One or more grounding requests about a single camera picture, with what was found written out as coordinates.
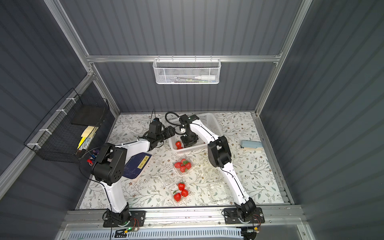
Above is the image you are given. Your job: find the red strawberry top basket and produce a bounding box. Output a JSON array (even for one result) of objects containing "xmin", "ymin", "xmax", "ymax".
[{"xmin": 175, "ymin": 141, "xmax": 183, "ymax": 150}]

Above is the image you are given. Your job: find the red strawberry basket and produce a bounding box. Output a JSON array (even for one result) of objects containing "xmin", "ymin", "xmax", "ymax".
[
  {"xmin": 181, "ymin": 189, "xmax": 189, "ymax": 197},
  {"xmin": 174, "ymin": 192, "xmax": 182, "ymax": 202},
  {"xmin": 175, "ymin": 141, "xmax": 183, "ymax": 150},
  {"xmin": 178, "ymin": 183, "xmax": 186, "ymax": 191}
]

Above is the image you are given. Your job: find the clear clamshell container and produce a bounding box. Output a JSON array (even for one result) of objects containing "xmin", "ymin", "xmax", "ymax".
[
  {"xmin": 200, "ymin": 166, "xmax": 231, "ymax": 204},
  {"xmin": 172, "ymin": 155, "xmax": 194, "ymax": 175},
  {"xmin": 162, "ymin": 169, "xmax": 193, "ymax": 207}
]

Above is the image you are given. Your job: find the white plastic perforated basket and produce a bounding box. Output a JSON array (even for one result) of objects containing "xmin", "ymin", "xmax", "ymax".
[{"xmin": 168, "ymin": 113, "xmax": 224, "ymax": 154}]

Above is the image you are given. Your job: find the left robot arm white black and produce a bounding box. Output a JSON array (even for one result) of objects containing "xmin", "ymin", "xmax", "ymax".
[{"xmin": 92, "ymin": 118, "xmax": 176, "ymax": 222}]

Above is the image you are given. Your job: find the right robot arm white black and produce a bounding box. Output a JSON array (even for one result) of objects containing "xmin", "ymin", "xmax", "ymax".
[{"xmin": 179, "ymin": 115, "xmax": 257, "ymax": 223}]

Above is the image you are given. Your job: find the dark blue booklet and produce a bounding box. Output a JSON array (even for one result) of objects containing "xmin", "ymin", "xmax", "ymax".
[{"xmin": 123, "ymin": 153, "xmax": 152, "ymax": 182}]

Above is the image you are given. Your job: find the light blue sponge block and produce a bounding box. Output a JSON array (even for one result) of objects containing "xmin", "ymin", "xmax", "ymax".
[{"xmin": 240, "ymin": 140, "xmax": 263, "ymax": 150}]

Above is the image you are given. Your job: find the white marker in basket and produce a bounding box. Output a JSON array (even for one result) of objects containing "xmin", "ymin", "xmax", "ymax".
[{"xmin": 192, "ymin": 75, "xmax": 216, "ymax": 82}]

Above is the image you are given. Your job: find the yellow sticky notes pad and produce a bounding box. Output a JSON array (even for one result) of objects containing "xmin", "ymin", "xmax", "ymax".
[{"xmin": 78, "ymin": 126, "xmax": 98, "ymax": 151}]

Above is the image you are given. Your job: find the pink cup with markers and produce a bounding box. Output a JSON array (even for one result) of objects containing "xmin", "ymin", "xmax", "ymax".
[{"xmin": 87, "ymin": 149, "xmax": 100, "ymax": 167}]

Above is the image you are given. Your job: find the black notebook in basket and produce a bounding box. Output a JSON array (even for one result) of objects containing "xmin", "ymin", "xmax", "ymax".
[{"xmin": 71, "ymin": 105, "xmax": 109, "ymax": 127}]

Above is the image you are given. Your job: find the white wire mesh wall basket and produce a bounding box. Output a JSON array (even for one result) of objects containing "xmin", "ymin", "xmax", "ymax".
[{"xmin": 153, "ymin": 58, "xmax": 222, "ymax": 85}]

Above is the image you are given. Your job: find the black wire wall basket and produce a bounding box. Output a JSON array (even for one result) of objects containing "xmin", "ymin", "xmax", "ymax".
[{"xmin": 24, "ymin": 89, "xmax": 114, "ymax": 163}]

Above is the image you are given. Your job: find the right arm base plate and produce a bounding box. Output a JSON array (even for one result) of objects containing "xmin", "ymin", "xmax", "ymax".
[{"xmin": 221, "ymin": 207, "xmax": 265, "ymax": 225}]

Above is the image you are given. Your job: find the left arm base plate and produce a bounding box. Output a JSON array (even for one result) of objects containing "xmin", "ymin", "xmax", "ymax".
[{"xmin": 102, "ymin": 210, "xmax": 147, "ymax": 228}]

